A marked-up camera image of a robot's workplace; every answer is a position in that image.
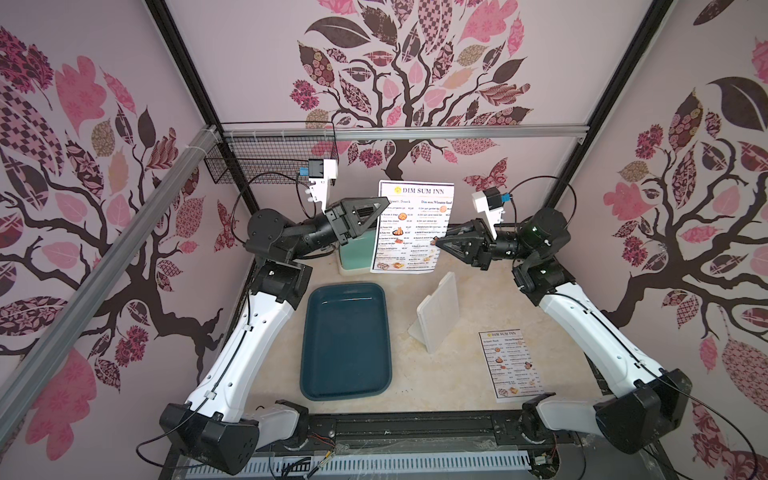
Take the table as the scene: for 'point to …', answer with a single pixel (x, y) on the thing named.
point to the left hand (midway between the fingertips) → (388, 210)
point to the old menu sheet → (509, 365)
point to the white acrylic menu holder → (437, 315)
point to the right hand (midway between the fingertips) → (440, 242)
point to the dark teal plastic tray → (346, 342)
